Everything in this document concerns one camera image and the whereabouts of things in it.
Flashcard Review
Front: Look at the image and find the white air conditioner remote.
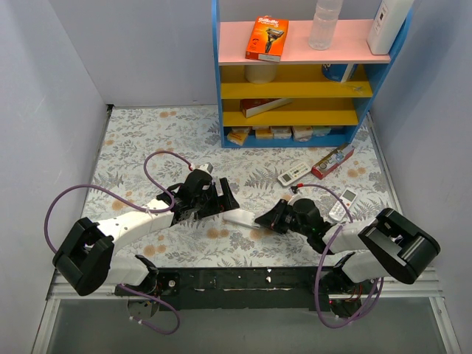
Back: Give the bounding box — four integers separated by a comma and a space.
277, 162, 311, 187

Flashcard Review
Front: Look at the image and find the orange white sponge pack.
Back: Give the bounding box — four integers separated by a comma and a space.
254, 127, 274, 139

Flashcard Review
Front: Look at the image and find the clear plastic bottle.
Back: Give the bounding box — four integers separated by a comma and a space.
308, 0, 344, 50

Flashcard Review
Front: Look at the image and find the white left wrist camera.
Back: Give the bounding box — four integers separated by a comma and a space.
190, 162, 213, 175

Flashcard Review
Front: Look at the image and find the floral table mat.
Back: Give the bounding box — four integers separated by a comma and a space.
83, 105, 398, 268

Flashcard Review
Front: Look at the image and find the blue shelf unit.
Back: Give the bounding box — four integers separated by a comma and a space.
211, 1, 413, 148

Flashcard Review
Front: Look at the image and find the white rectangular device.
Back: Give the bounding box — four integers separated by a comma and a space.
367, 0, 414, 55

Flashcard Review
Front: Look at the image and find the orange razor box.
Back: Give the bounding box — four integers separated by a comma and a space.
245, 16, 289, 63

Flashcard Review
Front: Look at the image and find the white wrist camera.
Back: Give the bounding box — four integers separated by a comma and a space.
288, 184, 304, 205
190, 162, 213, 175

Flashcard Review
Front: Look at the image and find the blue white can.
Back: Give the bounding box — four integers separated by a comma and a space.
322, 63, 358, 83

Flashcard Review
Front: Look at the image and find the red white toothpaste box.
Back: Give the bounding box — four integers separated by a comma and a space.
311, 143, 355, 180

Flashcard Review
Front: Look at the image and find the white cup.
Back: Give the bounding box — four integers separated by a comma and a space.
244, 65, 277, 84

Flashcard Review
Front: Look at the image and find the red white carton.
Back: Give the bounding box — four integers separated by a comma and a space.
240, 98, 293, 118

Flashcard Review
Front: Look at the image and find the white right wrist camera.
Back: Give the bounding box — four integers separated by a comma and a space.
288, 184, 304, 205

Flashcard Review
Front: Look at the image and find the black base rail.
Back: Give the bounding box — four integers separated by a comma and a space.
47, 265, 443, 314

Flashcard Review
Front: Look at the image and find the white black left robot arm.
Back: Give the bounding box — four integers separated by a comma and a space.
52, 169, 240, 296

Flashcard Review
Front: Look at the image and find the yellow sponge pack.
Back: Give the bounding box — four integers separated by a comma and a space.
226, 131, 249, 146

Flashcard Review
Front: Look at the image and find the white remote with display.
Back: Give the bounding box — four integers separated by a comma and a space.
223, 209, 260, 229

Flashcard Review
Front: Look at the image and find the small white remote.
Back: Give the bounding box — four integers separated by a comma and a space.
328, 188, 358, 222

